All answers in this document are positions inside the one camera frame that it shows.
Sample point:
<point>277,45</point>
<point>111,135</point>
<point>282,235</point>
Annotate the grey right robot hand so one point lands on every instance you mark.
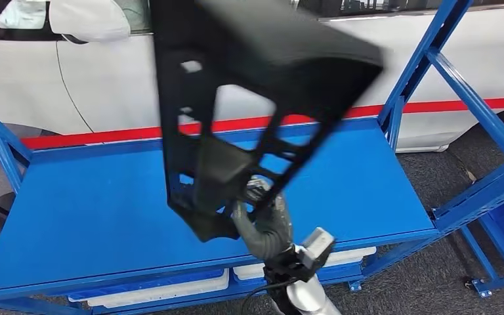
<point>273,235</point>

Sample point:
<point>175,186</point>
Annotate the black plastic frame part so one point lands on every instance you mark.
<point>256,43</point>

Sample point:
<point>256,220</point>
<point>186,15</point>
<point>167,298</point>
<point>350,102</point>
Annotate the blue metal shelf rack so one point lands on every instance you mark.
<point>82,208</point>

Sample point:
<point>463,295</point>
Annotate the white car with red stripe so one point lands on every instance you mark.
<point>104,87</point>

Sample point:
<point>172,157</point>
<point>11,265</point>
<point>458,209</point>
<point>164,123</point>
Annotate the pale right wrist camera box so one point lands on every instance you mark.
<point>317,241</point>

